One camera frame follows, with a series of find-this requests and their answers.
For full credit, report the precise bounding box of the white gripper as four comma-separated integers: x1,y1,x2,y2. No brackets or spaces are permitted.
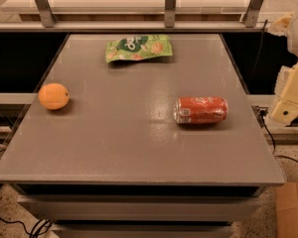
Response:
267,7,298,125

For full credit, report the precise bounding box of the red coke can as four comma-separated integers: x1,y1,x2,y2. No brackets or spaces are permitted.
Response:
174,96,228,124

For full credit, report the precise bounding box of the cardboard box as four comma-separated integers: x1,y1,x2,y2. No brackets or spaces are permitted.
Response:
275,182,298,238

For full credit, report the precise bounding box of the green snack bag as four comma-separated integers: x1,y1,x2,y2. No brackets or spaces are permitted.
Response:
105,34,173,62

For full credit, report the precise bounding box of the orange fruit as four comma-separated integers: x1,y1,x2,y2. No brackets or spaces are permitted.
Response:
38,83,70,110

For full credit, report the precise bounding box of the black cable right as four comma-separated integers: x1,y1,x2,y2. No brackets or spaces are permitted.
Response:
249,18,298,167

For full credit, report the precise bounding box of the black cable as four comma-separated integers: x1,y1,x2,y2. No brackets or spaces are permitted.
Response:
0,208,54,238
249,18,298,167

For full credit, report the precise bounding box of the metal rail frame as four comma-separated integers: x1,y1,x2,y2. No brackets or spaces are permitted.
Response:
0,0,298,33

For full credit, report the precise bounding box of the black cable bottom left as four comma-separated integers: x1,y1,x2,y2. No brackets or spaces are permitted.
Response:
0,208,54,238

